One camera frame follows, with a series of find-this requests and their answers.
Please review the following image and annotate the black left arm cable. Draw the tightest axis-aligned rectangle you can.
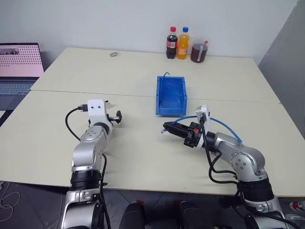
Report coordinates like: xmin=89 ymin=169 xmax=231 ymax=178
xmin=65 ymin=103 xmax=112 ymax=229

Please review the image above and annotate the blue network cable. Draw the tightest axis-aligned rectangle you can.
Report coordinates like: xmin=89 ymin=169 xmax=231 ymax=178
xmin=159 ymin=71 xmax=185 ymax=104
xmin=159 ymin=115 xmax=244 ymax=144

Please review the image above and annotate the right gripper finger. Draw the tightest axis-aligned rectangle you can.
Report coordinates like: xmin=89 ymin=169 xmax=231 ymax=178
xmin=166 ymin=128 xmax=190 ymax=139
xmin=163 ymin=121 xmax=192 ymax=132

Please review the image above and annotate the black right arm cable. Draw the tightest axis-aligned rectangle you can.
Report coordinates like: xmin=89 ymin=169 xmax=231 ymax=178
xmin=198 ymin=114 xmax=303 ymax=229

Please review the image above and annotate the dark rounded shape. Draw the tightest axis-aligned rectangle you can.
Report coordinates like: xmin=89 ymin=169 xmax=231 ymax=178
xmin=119 ymin=200 xmax=150 ymax=229
xmin=172 ymin=199 xmax=210 ymax=229

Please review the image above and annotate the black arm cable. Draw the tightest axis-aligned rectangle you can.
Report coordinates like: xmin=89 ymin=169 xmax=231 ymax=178
xmin=198 ymin=114 xmax=303 ymax=229
xmin=65 ymin=103 xmax=112 ymax=229

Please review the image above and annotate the blue plastic bin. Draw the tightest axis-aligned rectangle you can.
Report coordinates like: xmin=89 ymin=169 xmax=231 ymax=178
xmin=155 ymin=75 xmax=188 ymax=118

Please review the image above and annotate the open laptop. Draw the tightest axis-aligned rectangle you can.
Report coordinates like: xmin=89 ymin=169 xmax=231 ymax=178
xmin=0 ymin=42 xmax=46 ymax=111

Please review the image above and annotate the jar of dark red liquid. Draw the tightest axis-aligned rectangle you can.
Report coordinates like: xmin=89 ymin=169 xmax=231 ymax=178
xmin=190 ymin=40 xmax=210 ymax=64

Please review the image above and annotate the white red green can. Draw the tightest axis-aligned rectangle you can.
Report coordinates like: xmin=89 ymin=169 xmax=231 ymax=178
xmin=289 ymin=199 xmax=305 ymax=212

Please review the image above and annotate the white floor cable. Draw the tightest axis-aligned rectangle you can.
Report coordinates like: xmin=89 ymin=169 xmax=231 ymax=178
xmin=0 ymin=182 xmax=22 ymax=223

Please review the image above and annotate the orange soda bottle blue cap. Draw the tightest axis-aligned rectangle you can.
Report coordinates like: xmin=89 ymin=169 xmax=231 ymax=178
xmin=176 ymin=26 xmax=190 ymax=60

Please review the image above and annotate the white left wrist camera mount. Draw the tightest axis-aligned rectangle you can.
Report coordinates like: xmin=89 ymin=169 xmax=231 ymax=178
xmin=87 ymin=99 xmax=113 ymax=125

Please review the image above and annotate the cola bottle red cap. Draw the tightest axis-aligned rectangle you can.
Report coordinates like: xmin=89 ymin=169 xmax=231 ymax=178
xmin=165 ymin=26 xmax=178 ymax=60

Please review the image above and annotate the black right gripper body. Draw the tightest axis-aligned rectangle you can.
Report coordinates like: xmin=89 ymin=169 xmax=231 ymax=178
xmin=183 ymin=121 xmax=205 ymax=149

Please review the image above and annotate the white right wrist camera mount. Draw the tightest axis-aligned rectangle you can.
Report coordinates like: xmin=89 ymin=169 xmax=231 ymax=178
xmin=195 ymin=104 xmax=212 ymax=148

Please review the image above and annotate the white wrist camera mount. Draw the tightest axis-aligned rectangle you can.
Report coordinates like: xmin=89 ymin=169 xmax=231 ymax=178
xmin=87 ymin=99 xmax=113 ymax=125
xmin=195 ymin=104 xmax=212 ymax=148

